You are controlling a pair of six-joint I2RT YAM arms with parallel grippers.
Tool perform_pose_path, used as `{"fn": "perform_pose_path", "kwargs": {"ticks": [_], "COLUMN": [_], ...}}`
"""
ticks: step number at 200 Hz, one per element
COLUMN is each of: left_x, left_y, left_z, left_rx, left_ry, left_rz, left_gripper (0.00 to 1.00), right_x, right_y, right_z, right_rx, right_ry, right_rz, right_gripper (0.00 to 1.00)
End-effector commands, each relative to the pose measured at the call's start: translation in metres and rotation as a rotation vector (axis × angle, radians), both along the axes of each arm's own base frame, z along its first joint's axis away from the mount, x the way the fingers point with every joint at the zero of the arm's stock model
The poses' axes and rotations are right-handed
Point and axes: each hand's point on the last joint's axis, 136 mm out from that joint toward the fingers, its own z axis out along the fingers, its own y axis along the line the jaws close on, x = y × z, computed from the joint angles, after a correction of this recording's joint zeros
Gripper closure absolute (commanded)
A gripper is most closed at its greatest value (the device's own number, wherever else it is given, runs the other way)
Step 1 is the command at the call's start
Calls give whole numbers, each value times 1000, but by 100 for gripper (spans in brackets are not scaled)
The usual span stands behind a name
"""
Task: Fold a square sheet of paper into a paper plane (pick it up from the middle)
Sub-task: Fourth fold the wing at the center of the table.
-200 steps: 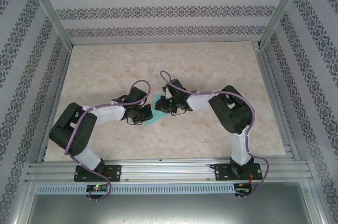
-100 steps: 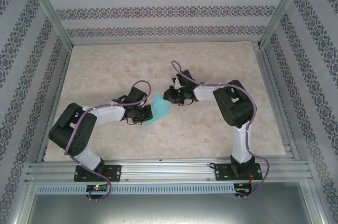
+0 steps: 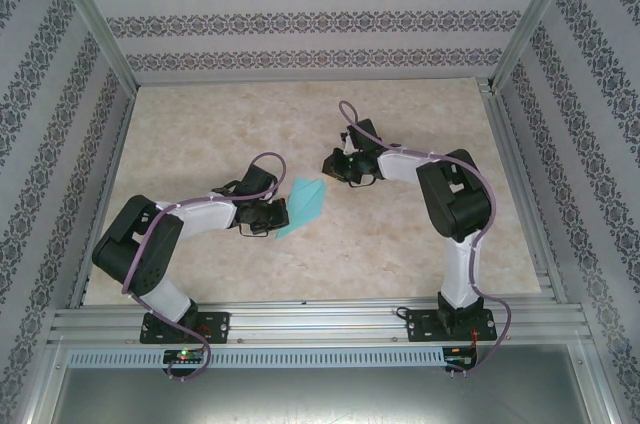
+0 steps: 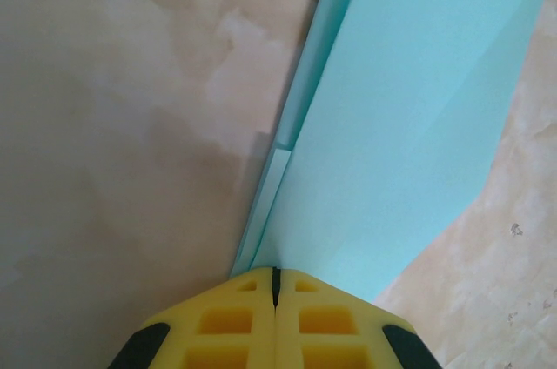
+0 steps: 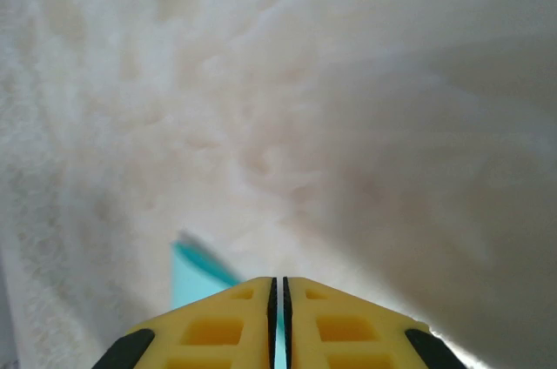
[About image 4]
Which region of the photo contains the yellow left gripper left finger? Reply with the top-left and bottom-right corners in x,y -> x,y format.
111,265 -> 277,369

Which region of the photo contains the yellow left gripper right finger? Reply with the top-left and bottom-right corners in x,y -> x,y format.
275,267 -> 445,369

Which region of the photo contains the light blue cloth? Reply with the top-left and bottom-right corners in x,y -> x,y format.
228,0 -> 557,300

